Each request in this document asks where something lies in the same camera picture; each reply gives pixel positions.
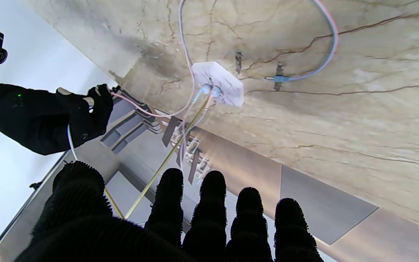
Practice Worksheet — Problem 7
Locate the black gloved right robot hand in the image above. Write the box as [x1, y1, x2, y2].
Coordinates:
[0, 84, 114, 156]

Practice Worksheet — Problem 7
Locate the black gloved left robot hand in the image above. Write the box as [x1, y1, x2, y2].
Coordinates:
[15, 161, 323, 262]

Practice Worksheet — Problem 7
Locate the white thin cable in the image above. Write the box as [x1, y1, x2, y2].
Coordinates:
[67, 0, 339, 162]

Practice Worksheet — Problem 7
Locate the gold T rack marble base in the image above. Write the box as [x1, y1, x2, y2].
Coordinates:
[104, 61, 244, 219]

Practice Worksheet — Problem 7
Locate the dark grey office chair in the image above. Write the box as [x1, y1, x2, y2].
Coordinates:
[100, 120, 141, 154]

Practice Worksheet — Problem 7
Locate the dark upright desk monitor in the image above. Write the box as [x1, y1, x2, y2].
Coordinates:
[162, 116, 181, 147]
[189, 148, 201, 184]
[175, 140, 187, 168]

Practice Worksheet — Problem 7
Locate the clear acrylic name holder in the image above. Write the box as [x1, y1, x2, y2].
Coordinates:
[180, 128, 200, 150]
[196, 155, 211, 179]

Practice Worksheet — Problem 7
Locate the brown wooden conference table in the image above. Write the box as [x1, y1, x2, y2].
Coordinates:
[148, 107, 419, 262]

